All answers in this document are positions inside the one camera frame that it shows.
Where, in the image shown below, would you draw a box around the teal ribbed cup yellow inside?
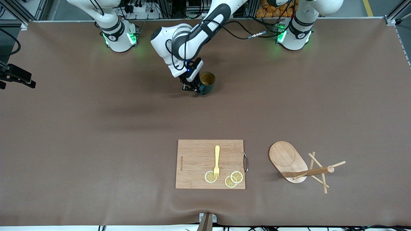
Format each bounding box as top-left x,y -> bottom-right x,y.
197,72 -> 216,96

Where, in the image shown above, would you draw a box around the wooden cup rack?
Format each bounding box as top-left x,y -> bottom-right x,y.
268,141 -> 346,194

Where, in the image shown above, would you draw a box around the yellow plastic fork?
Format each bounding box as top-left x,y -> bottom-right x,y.
214,145 -> 221,179

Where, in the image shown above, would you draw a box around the grey electronics box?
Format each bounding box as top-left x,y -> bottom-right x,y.
186,0 -> 211,19

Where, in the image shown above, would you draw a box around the wooden cutting board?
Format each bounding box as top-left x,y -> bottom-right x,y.
175,139 -> 246,190

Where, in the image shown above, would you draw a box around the white power strip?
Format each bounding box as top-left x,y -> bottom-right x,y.
127,4 -> 161,20

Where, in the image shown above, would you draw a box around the brown table mat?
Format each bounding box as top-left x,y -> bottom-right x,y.
0,18 -> 411,227

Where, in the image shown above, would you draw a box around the orange packaged goods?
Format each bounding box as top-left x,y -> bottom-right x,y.
256,0 -> 297,18

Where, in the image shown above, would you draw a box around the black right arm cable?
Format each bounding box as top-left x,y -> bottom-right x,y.
0,28 -> 21,65

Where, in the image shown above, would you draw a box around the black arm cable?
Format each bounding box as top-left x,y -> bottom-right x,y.
0,28 -> 21,65
165,0 -> 294,71

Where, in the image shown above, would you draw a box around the aluminium frame profile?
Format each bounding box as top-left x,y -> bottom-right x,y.
384,0 -> 411,26
0,0 -> 48,31

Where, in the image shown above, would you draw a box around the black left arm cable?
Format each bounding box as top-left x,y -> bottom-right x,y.
165,0 -> 294,71

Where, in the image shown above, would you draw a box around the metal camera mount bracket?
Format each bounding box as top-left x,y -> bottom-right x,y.
198,212 -> 217,231

